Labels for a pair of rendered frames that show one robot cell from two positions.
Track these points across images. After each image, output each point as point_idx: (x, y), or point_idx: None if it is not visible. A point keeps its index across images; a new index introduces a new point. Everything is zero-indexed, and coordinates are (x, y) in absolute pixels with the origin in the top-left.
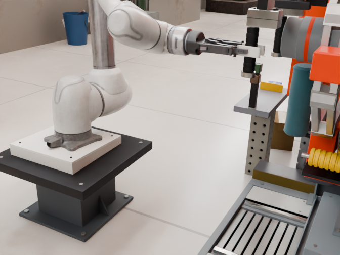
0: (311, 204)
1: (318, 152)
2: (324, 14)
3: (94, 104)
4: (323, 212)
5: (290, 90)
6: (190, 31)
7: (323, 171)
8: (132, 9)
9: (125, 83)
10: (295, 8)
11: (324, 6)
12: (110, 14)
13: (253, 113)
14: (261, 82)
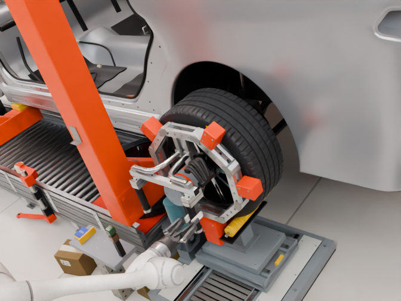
0: (190, 261)
1: (232, 227)
2: (120, 166)
3: None
4: (224, 252)
5: (173, 218)
6: (164, 242)
7: None
8: (172, 260)
9: None
10: (210, 180)
11: (117, 162)
12: (171, 276)
13: (127, 257)
14: (79, 240)
